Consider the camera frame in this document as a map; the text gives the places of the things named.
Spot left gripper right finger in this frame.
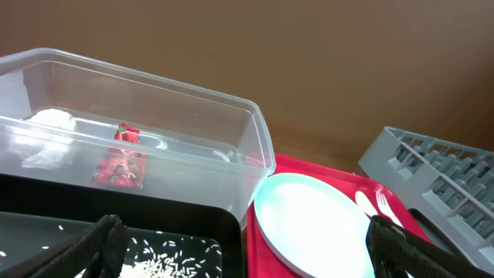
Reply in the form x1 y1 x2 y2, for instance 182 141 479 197
366 215 493 278

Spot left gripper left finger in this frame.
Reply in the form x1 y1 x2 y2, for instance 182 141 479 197
1 215 128 278

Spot white plastic fork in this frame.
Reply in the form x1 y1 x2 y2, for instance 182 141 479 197
376 191 403 228

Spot rice and food scraps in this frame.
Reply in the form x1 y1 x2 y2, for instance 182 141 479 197
1 224 223 278

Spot white plastic spoon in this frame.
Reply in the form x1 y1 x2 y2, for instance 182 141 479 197
355 191 378 218

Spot light blue plate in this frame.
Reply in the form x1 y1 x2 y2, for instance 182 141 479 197
254 173 374 278

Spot red snack wrapper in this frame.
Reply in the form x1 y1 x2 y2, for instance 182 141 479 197
92 147 147 189

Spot white napkin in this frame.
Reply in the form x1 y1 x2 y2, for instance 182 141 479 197
21 108 78 170

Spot grey dishwasher rack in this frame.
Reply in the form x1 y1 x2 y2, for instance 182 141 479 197
358 127 493 273

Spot black plastic tray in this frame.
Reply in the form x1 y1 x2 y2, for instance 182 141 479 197
1 175 245 277

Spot clear plastic bin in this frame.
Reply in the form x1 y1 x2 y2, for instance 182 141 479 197
1 48 276 221

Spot red serving tray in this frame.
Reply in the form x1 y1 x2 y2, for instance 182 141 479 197
246 154 429 278

